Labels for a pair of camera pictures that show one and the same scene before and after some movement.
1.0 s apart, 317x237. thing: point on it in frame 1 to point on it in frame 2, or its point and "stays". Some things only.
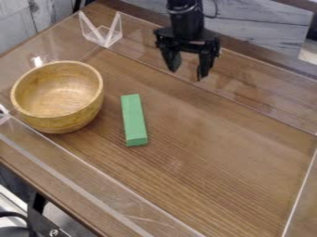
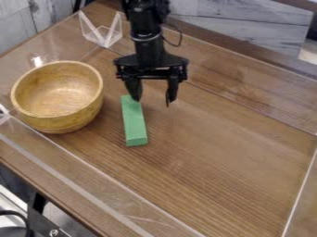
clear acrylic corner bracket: x=104 y=35 stays
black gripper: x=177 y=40 to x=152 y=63
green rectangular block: x=136 y=131 stays
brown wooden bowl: x=58 y=96 stays
